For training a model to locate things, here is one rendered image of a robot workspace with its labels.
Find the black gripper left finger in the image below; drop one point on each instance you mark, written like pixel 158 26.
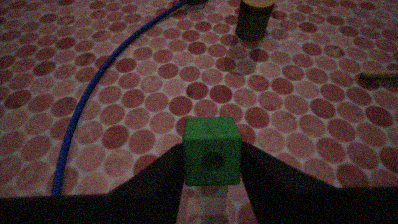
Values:
pixel 150 197

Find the green block with hole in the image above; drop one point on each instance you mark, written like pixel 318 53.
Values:
pixel 211 151

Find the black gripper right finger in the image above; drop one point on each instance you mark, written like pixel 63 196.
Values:
pixel 282 194

